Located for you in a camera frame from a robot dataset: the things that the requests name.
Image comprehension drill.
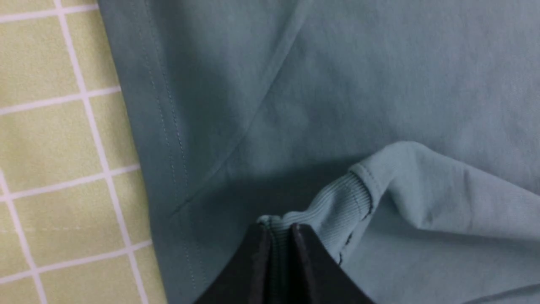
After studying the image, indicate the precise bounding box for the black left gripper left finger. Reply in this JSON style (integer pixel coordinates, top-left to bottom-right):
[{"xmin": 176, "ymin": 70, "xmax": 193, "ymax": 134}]
[{"xmin": 196, "ymin": 224, "xmax": 271, "ymax": 304}]

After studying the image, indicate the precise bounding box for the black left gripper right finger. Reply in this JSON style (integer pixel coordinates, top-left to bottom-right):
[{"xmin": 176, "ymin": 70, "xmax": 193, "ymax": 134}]
[{"xmin": 289, "ymin": 223, "xmax": 374, "ymax": 304}]

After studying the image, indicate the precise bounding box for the green long sleeve shirt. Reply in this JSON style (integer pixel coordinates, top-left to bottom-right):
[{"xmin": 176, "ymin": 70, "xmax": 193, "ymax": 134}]
[{"xmin": 99, "ymin": 0, "xmax": 539, "ymax": 304}]

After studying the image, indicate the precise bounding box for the green checkered tablecloth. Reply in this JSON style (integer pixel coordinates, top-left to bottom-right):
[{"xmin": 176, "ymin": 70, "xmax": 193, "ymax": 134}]
[{"xmin": 0, "ymin": 0, "xmax": 167, "ymax": 304}]

